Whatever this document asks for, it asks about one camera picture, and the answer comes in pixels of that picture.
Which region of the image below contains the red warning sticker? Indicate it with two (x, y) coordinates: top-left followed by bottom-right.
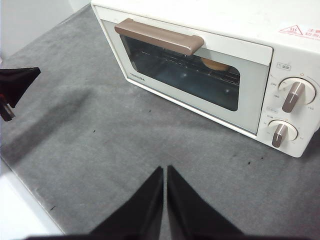
(278, 24), (320, 41)

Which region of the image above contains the glass oven door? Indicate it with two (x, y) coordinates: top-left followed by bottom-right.
(94, 5), (274, 138)

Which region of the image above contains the golden bread loaf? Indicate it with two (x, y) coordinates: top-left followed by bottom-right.
(201, 57), (230, 71)

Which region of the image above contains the white Toshiba toaster oven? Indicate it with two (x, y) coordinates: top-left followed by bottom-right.
(90, 0), (320, 159)

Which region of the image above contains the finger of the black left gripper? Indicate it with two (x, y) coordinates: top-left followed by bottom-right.
(0, 66), (42, 108)

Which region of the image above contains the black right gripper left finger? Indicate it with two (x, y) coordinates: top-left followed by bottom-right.
(82, 166), (165, 240)

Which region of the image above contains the beige temperature knob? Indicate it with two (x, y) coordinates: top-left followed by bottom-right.
(278, 77), (317, 114)

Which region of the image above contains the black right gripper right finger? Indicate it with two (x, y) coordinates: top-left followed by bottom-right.
(166, 165), (251, 240)

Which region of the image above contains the beige timer knob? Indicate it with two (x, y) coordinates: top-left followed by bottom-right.
(268, 119), (300, 149)

